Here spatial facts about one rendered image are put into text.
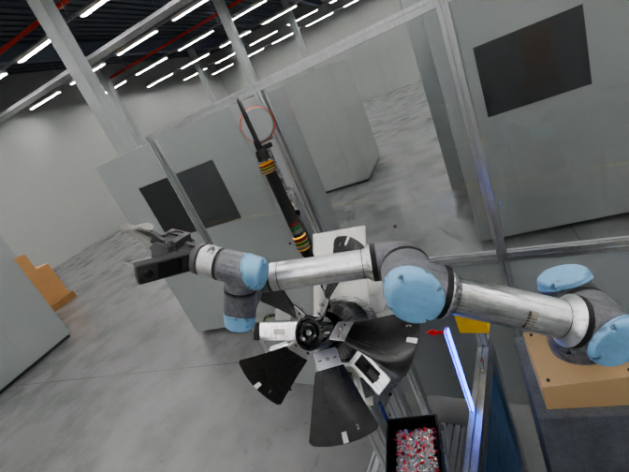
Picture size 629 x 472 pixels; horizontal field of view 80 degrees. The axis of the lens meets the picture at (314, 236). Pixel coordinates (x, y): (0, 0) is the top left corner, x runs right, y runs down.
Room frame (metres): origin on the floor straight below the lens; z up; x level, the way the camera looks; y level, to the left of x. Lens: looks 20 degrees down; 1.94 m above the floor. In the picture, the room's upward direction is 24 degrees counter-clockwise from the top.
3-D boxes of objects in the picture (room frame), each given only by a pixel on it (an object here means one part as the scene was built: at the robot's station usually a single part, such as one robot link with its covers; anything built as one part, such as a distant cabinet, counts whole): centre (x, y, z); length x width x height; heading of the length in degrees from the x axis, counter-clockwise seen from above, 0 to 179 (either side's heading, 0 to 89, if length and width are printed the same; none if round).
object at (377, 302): (1.66, -0.14, 0.92); 0.17 x 0.16 x 0.11; 144
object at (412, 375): (1.59, -0.18, 0.42); 0.04 x 0.04 x 0.83; 54
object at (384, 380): (1.07, -0.02, 0.98); 0.20 x 0.16 x 0.20; 144
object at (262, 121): (1.79, 0.03, 1.88); 0.17 x 0.15 x 0.16; 54
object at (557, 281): (0.74, -0.52, 1.25); 0.13 x 0.12 x 0.14; 166
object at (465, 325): (1.10, -0.42, 1.02); 0.16 x 0.10 x 0.11; 144
